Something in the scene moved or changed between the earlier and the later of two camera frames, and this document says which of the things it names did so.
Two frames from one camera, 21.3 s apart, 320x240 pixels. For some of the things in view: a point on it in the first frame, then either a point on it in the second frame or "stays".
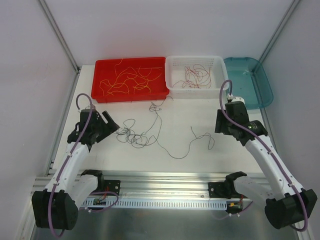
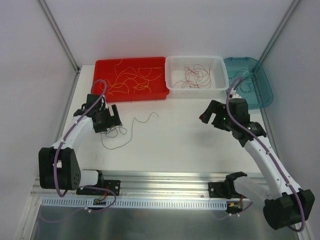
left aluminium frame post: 60,36 stays
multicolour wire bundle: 126,133 to 131,135
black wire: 198,137 to 245,79
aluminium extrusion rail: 152,184 stays
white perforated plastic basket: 196,76 stays
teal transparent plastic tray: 250,81 stays
